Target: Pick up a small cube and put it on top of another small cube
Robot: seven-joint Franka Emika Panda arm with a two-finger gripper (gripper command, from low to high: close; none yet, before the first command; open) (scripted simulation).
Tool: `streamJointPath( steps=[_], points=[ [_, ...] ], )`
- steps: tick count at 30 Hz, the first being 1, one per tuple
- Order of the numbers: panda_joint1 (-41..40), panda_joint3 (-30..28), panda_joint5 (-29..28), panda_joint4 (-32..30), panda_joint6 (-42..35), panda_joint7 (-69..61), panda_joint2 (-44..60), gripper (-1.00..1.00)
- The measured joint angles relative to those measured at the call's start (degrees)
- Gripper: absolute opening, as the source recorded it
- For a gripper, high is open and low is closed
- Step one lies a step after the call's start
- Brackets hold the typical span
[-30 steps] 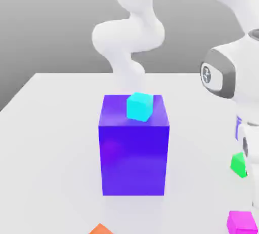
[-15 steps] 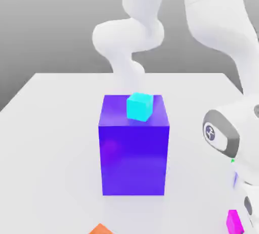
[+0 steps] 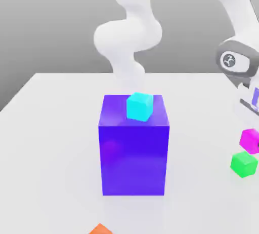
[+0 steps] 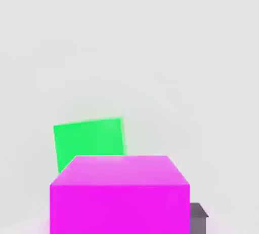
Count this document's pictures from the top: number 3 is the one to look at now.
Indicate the large purple box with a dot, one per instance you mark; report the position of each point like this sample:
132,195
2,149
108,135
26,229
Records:
133,157

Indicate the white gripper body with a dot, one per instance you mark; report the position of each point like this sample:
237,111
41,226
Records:
249,110

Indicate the small magenta cube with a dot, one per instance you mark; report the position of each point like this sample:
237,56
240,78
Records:
250,140

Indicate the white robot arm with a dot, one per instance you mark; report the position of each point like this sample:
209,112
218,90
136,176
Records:
129,35

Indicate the small cyan cube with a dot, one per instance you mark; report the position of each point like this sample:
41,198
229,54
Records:
139,107

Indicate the small green cube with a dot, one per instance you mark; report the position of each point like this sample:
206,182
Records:
242,164

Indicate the small orange cube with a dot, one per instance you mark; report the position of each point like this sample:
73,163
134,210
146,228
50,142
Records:
100,230

